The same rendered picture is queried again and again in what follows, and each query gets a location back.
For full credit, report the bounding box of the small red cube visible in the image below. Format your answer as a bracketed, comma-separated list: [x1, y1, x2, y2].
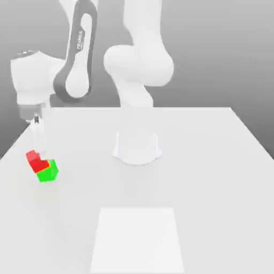
[25, 149, 51, 174]

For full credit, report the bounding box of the small green cube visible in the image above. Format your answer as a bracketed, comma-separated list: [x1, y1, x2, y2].
[36, 158, 59, 183]

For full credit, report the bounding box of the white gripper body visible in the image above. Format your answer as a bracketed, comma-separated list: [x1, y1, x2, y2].
[30, 120, 47, 155]

